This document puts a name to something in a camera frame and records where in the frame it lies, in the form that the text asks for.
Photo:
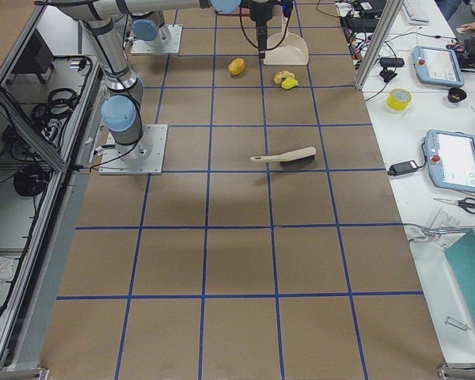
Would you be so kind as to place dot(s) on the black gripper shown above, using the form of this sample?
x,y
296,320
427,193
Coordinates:
x,y
260,13

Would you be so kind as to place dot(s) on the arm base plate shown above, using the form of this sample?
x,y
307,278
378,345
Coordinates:
x,y
146,157
162,41

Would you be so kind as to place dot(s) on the near blue teach pendant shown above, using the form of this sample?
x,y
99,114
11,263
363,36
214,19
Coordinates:
x,y
451,159

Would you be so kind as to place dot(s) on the orange-yellow bread bun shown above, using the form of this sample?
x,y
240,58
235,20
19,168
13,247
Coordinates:
x,y
236,66

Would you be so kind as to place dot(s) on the far blue teach pendant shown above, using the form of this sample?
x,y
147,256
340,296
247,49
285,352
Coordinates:
x,y
437,66

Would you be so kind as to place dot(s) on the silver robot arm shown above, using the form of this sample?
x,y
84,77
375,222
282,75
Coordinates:
x,y
96,17
156,17

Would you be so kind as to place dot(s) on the yellow sponge piece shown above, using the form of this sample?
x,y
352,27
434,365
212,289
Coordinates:
x,y
289,83

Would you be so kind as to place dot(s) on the black webcam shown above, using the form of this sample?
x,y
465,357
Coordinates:
x,y
389,66

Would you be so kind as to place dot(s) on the black power adapter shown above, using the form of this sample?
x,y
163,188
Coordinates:
x,y
403,168

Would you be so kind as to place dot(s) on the aluminium frame post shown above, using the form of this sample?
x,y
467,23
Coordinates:
x,y
382,30

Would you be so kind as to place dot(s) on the blue teach pendant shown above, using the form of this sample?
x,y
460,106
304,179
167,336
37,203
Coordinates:
x,y
451,159
437,66

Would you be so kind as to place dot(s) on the black-handled scissors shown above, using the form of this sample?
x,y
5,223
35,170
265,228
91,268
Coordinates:
x,y
467,204

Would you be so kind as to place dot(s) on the yellow tape roll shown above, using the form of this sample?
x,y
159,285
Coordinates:
x,y
398,99

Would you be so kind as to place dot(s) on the beige hand brush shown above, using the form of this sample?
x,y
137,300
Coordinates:
x,y
305,154

